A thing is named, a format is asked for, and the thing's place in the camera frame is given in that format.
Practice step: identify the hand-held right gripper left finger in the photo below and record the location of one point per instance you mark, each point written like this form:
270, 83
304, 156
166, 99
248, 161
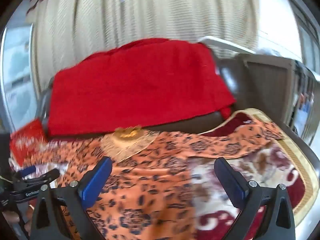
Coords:
96, 181

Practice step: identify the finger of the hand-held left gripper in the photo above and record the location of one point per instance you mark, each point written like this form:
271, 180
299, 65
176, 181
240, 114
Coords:
47, 174
27, 170

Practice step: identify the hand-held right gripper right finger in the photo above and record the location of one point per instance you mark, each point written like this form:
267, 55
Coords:
231, 183

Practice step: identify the orange floral garment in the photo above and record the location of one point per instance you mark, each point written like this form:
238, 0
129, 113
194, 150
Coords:
150, 180

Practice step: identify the person's left hand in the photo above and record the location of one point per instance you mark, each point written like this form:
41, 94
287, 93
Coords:
11, 216

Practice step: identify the maroon cream floral blanket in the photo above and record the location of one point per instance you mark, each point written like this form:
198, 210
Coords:
207, 177

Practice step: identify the red patterned cushion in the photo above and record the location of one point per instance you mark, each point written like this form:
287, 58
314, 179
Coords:
25, 140

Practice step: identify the beige lace cloth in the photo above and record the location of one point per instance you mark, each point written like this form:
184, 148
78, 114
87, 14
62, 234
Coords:
130, 141

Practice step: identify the dark brown sofa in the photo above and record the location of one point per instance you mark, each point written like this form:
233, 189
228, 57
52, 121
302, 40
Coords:
175, 125

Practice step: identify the red cloth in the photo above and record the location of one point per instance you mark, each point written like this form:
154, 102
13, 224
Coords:
137, 87

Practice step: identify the window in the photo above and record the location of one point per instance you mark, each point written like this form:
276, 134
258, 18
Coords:
15, 67

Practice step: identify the grey cabinet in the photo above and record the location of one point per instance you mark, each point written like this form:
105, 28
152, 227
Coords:
270, 80

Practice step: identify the white board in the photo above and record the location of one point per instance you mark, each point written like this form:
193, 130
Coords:
225, 44

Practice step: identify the cream curtain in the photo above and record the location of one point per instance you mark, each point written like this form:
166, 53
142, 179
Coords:
150, 10

